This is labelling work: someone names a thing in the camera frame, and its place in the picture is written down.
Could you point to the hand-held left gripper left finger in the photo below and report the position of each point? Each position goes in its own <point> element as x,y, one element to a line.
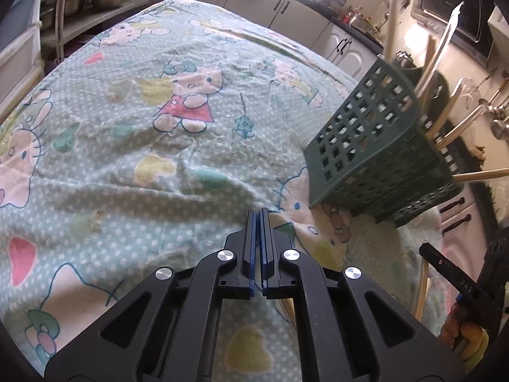
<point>253,246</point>

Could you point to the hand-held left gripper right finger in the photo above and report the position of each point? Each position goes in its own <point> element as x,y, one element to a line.
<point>263,246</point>

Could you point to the pile of chopsticks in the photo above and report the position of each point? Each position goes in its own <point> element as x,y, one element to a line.
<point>422,290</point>

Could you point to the green plastic utensil basket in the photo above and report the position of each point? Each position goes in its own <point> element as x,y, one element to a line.
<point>366,159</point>

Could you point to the row of hanging kitchen utensils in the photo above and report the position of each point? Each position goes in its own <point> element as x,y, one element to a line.
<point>499,123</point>

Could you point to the person's right hand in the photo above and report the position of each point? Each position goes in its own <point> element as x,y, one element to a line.
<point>452,332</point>

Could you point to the cartoon cat printed blanket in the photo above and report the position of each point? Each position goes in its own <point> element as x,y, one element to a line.
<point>119,167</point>

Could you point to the dark metal kettle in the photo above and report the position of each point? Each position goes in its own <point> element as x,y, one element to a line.
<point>403,59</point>

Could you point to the stainless stove pot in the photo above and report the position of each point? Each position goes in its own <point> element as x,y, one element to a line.
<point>362,22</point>

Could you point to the white upper cabinet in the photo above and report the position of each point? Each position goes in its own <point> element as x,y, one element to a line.
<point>501,24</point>

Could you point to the black range hood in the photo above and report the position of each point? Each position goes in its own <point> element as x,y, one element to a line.
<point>469,12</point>

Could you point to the white metal shelf rack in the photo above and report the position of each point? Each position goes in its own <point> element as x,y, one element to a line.
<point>99,20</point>

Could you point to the small steel pot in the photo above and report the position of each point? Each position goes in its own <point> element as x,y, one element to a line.
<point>73,4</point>

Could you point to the plastic drawer tower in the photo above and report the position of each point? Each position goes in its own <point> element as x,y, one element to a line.
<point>20,47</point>

